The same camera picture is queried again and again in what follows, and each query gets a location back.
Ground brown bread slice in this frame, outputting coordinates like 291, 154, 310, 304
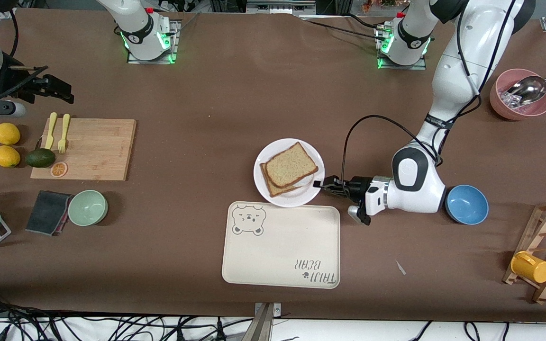
260, 162, 304, 198
265, 141, 319, 188

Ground round white plate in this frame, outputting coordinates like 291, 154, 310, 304
253, 138, 326, 208

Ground pale yellow plastic knife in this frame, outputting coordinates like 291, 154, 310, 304
45, 112, 58, 150

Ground pale yellow plastic fork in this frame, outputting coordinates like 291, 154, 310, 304
57, 113, 71, 154

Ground yellow lemon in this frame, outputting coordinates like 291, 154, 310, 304
0, 145, 21, 168
0, 123, 21, 145

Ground dark green avocado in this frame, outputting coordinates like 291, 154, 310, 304
25, 148, 56, 168

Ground wooden cutting board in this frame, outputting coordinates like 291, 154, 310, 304
30, 118, 137, 181

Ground cream bear print tray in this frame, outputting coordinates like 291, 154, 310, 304
221, 201, 341, 289

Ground blue bowl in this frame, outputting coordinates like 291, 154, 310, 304
445, 185, 489, 225

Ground pale green bowl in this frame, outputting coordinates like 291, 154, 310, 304
68, 190, 109, 226

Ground dark grey folded cloth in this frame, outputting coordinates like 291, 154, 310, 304
25, 190, 73, 236

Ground pink bowl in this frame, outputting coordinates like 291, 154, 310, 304
490, 69, 546, 121

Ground clear plastic ice cubes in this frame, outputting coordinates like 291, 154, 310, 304
500, 89, 524, 110

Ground grey equipment box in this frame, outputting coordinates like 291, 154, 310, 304
246, 0, 317, 15

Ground yellow mug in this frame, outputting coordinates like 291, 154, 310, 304
510, 251, 546, 284

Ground shiny metal scoop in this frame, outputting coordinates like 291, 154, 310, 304
505, 64, 546, 107

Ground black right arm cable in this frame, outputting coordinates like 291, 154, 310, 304
0, 7, 48, 105

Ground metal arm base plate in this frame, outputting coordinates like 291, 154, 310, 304
375, 24, 428, 71
127, 19, 181, 64

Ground black base power cable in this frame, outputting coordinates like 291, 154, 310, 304
299, 14, 387, 43

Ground tangled black floor cables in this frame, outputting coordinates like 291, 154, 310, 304
0, 303, 302, 341

